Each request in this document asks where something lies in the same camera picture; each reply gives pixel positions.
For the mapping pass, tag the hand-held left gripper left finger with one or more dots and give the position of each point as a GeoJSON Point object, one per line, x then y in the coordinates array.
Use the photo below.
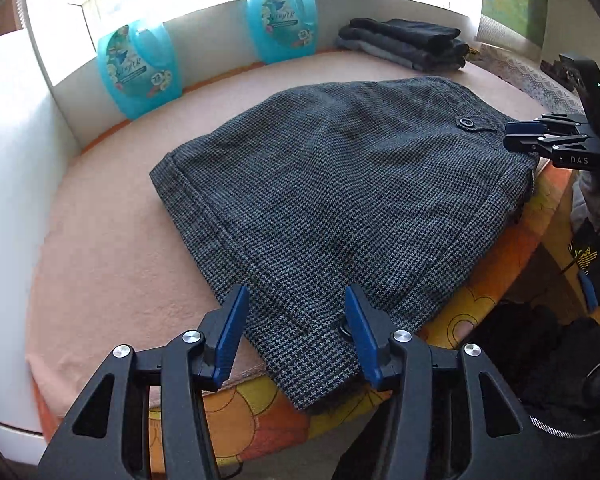
{"type": "Point", "coordinates": [229, 336]}

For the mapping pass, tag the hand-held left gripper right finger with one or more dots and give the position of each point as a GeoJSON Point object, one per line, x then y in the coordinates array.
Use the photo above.
{"type": "Point", "coordinates": [364, 340]}

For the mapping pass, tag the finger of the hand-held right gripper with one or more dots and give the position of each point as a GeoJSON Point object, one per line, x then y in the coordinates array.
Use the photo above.
{"type": "Point", "coordinates": [522, 143]}
{"type": "Point", "coordinates": [522, 127]}

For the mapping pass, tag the grey checked pants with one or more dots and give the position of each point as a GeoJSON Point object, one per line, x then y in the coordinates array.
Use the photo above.
{"type": "Point", "coordinates": [340, 200]}

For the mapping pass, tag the white lace cloth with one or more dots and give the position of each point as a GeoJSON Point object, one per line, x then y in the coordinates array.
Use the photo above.
{"type": "Point", "coordinates": [520, 72]}

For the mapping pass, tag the light grey cloth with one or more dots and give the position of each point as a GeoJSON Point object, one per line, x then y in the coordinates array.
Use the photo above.
{"type": "Point", "coordinates": [592, 195]}

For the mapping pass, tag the orange floral sheet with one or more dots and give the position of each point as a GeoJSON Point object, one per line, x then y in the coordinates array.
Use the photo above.
{"type": "Point", "coordinates": [230, 425]}

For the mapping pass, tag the dark grey folded garment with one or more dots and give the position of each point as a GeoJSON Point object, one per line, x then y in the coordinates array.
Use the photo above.
{"type": "Point", "coordinates": [415, 50]}

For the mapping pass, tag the black bag with yellow print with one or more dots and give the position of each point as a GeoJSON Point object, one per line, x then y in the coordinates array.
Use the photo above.
{"type": "Point", "coordinates": [592, 260]}

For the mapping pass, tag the pink blanket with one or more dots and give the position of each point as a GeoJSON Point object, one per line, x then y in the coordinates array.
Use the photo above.
{"type": "Point", "coordinates": [115, 240]}

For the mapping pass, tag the black folded garment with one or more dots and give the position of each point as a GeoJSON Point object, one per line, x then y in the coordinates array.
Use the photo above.
{"type": "Point", "coordinates": [405, 30]}

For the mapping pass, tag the black clothing pile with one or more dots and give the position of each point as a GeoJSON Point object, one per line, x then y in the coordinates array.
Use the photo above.
{"type": "Point", "coordinates": [540, 360]}

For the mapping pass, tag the large blue detergent bottle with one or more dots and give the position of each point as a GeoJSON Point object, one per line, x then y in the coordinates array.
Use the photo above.
{"type": "Point", "coordinates": [140, 72]}
{"type": "Point", "coordinates": [282, 20]}

